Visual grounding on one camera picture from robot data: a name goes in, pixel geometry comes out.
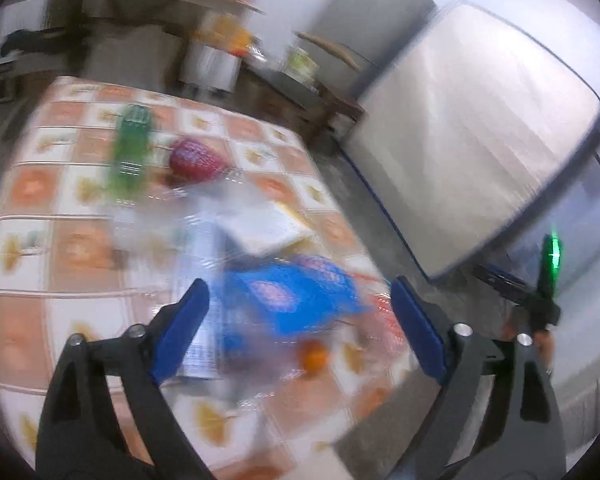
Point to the clear red-printed plastic bag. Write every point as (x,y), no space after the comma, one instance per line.
(145,220)

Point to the person's right hand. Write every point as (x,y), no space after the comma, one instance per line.
(546,355)

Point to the green plastic bottle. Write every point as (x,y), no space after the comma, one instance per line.
(130,150)

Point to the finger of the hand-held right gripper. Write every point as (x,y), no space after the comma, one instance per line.
(500,285)

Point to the green and white box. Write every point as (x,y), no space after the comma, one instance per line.
(301,62)

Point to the orange tangerine peel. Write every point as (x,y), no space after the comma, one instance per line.
(314,357)

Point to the white printed packet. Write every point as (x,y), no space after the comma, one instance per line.
(202,280)

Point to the white carton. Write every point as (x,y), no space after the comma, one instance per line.
(265,225)

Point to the blue snack packet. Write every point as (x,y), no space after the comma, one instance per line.
(290,300)

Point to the grey refrigerator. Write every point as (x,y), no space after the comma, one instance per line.
(370,5)

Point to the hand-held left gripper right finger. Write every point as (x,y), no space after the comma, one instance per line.
(417,330)

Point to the plastic-wrapped mattress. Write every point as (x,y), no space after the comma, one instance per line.
(470,125)

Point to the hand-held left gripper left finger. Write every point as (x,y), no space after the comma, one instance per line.
(180,330)

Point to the yellow plastic bag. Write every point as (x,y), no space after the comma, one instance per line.
(227,35)

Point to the white storage box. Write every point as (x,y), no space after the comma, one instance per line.
(210,67)

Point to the black cloth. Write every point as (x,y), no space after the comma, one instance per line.
(40,40)

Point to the dark wooden stool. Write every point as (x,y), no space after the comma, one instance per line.
(342,105)

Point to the red mesh bag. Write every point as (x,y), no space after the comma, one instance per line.
(195,157)

